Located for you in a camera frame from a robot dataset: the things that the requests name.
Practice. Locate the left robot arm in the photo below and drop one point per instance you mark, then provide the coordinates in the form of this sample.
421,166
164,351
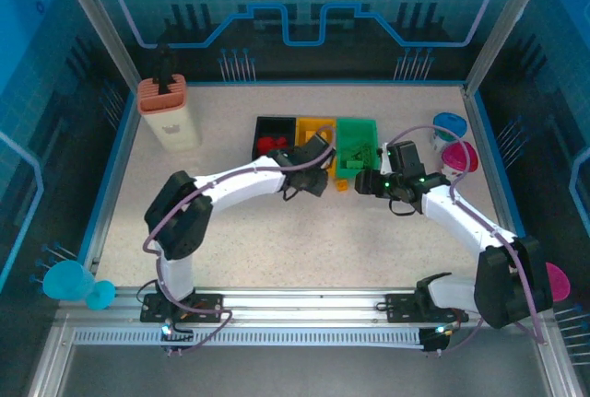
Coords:
184,226

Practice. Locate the white cup with pink lid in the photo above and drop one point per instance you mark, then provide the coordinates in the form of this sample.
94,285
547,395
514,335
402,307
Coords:
461,162

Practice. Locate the magenta goblet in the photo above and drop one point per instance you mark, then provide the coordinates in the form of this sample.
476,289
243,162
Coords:
560,282

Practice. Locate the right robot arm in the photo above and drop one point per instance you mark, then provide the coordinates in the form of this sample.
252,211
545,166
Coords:
507,282

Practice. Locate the small orange lego brick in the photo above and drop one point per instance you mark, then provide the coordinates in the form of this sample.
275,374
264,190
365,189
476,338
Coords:
341,185

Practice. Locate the aluminium mounting rail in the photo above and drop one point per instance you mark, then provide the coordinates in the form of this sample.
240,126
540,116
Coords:
299,307

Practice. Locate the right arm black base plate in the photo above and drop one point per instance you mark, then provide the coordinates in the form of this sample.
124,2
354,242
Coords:
401,307

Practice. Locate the white cup with blue lid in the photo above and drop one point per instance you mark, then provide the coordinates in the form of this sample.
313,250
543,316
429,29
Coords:
449,124

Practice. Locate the green plastic bin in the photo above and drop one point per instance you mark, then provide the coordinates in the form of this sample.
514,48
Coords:
357,127

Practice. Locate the red lego brick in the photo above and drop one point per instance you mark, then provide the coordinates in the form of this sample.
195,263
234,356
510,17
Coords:
265,146
279,141

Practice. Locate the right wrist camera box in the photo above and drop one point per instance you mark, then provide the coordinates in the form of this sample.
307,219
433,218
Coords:
384,159

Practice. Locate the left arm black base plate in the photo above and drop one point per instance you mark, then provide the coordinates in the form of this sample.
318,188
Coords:
212,307

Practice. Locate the beige holder with salmon top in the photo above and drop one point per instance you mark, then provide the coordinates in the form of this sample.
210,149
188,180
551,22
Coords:
173,125

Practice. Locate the black controller board with LED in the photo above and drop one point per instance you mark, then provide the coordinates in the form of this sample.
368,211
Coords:
435,342
175,339

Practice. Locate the aluminium frame post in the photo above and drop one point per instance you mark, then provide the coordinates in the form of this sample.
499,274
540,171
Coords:
510,15
97,15

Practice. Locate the yellow plastic bin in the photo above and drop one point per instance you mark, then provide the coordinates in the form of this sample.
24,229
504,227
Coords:
302,123

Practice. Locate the cyan goblet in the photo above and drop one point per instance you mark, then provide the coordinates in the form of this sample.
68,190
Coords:
67,279

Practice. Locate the black plastic bin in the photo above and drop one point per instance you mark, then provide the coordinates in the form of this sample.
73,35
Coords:
276,127

